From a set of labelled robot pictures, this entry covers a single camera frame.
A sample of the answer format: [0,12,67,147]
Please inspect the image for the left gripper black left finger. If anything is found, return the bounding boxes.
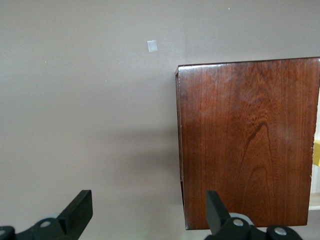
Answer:
[0,189,94,240]

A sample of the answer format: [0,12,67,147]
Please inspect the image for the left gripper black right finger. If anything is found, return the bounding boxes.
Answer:
[204,189,305,240]

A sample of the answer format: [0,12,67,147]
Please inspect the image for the yellow block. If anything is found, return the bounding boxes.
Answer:
[312,138,320,167]

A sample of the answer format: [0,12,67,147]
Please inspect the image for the dark brown wooden cabinet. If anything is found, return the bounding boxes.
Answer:
[174,56,320,231]

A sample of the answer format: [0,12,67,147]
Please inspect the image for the small grey tape piece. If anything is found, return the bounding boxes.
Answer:
[147,39,159,54]

